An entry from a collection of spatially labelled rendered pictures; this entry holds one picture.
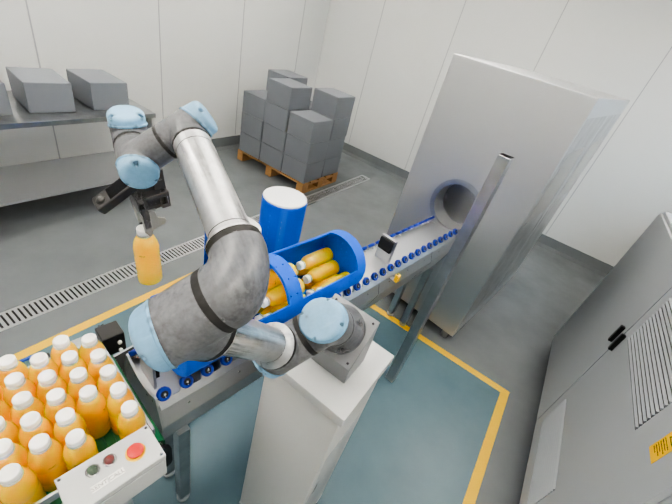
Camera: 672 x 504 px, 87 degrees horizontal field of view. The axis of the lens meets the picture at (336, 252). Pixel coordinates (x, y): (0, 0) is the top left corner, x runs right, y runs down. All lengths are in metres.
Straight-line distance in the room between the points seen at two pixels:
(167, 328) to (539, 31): 5.37
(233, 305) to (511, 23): 5.36
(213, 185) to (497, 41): 5.20
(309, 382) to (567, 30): 5.07
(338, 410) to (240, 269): 0.67
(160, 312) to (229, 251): 0.13
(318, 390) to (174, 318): 0.65
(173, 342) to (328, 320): 0.43
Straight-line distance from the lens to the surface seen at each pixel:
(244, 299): 0.55
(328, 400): 1.12
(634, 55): 5.50
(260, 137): 5.01
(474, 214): 1.93
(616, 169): 5.59
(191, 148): 0.74
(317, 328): 0.91
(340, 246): 1.72
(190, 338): 0.58
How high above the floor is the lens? 2.08
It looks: 34 degrees down
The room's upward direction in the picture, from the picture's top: 16 degrees clockwise
